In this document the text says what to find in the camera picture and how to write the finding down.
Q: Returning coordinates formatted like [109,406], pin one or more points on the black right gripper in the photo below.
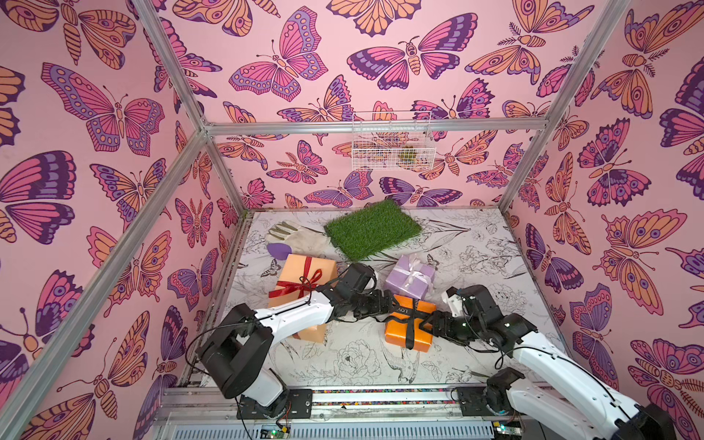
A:
[437,322]

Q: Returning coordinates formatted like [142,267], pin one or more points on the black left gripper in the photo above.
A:
[386,300]

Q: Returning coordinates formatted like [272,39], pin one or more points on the black lettered ribbon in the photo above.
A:
[411,319]

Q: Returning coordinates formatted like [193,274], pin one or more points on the orange gift box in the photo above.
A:
[410,324]

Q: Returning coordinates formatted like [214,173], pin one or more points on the lilac gift box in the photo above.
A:
[392,283]

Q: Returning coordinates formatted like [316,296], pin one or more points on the large tan gift box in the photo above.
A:
[330,274]

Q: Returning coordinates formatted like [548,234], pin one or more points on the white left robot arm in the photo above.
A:
[234,352]

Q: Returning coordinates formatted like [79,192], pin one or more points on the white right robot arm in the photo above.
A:
[579,406]

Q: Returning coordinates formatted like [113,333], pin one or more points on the white satin ribbon bow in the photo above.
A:
[416,276]

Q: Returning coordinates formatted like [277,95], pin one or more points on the red ribbon bow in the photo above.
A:
[300,275]

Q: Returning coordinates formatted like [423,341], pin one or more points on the green artificial grass mat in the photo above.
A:
[371,230]

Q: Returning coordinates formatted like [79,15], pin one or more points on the beige gardening glove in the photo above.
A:
[301,240]

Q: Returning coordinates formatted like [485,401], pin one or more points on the purple pink hand trowel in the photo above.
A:
[279,251]

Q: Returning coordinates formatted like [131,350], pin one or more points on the green item in basket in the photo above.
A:
[407,156]

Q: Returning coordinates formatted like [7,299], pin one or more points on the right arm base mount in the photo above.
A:
[491,399]

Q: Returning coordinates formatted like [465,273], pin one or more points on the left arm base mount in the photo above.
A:
[292,404]

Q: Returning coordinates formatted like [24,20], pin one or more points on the white wire basket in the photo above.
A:
[375,144]

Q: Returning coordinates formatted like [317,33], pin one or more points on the aluminium front rail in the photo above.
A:
[455,411]

